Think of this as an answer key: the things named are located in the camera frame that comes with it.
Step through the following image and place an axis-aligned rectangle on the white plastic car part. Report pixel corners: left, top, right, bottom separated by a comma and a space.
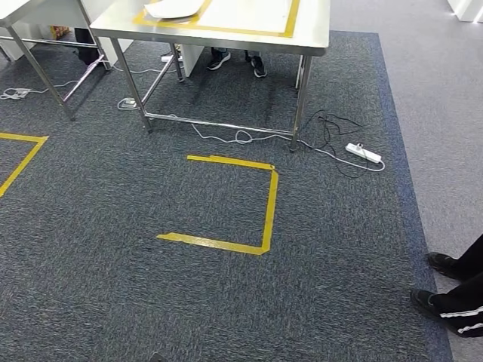
143, 0, 214, 21

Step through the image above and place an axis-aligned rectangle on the yellow workbench tape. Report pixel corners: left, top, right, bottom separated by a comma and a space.
131, 0, 301, 39

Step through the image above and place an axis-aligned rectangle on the steel workbench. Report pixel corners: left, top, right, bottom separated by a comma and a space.
89, 0, 331, 153
0, 0, 112, 122

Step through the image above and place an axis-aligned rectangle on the yellow floor tape square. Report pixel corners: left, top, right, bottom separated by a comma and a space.
156, 155, 279, 256
0, 132, 50, 198

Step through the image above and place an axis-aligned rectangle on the white table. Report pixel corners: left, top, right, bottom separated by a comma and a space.
180, 44, 205, 78

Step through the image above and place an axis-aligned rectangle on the white desk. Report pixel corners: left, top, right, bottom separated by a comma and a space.
81, 0, 134, 67

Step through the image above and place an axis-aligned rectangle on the black bag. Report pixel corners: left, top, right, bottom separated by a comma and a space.
74, 28, 100, 66

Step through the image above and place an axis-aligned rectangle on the white angular plinth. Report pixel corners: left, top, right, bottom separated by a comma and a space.
447, 0, 483, 23

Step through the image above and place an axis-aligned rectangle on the black floor cable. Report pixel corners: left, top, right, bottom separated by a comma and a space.
301, 109, 373, 179

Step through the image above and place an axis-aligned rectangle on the white floor cable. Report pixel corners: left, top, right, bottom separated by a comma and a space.
168, 113, 386, 173
22, 78, 81, 97

